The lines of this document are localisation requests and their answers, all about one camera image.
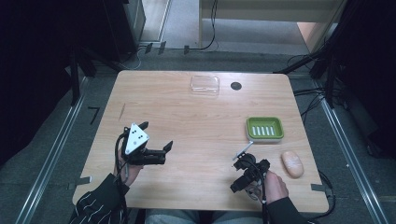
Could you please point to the dark curtain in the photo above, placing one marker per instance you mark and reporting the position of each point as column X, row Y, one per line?
column 370, row 62
column 34, row 68

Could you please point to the person's left leg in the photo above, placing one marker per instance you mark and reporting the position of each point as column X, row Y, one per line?
column 169, row 217

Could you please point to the black floor plug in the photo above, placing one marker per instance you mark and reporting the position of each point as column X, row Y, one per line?
column 162, row 47
column 148, row 48
column 186, row 49

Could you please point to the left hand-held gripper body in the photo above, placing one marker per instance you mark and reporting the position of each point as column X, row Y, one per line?
column 136, row 140

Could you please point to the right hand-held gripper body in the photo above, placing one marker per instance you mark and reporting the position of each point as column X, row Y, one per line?
column 250, row 165

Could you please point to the black cabinet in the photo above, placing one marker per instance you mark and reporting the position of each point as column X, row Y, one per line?
column 121, row 28

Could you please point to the beige soap bar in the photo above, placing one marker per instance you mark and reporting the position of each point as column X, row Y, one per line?
column 292, row 164

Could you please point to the black angled floor tape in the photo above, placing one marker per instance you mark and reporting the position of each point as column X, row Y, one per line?
column 96, row 113

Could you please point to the grey tape strip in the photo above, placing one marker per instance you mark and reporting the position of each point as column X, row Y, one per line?
column 318, row 187
column 79, row 183

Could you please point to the person's right hand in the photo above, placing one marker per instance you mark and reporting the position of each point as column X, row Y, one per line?
column 275, row 186

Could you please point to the person's left hand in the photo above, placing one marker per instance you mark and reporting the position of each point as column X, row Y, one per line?
column 128, row 172

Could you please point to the black round table grommet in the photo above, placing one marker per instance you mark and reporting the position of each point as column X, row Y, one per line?
column 236, row 86

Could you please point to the black stand legs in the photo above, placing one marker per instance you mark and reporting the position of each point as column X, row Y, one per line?
column 74, row 79
column 330, row 71

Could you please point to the person's leg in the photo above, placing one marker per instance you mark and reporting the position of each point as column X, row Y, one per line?
column 238, row 218
column 169, row 217

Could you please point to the white desk frame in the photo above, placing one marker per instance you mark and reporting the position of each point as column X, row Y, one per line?
column 264, row 9

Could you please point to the clear plastic container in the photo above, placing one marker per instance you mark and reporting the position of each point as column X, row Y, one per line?
column 205, row 84

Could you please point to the green soap dish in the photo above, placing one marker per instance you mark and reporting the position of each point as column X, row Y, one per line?
column 264, row 124

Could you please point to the person's right leg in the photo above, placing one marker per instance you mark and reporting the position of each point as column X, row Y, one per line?
column 238, row 218

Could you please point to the metal floor rail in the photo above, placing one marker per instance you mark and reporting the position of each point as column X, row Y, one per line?
column 51, row 155
column 349, row 155

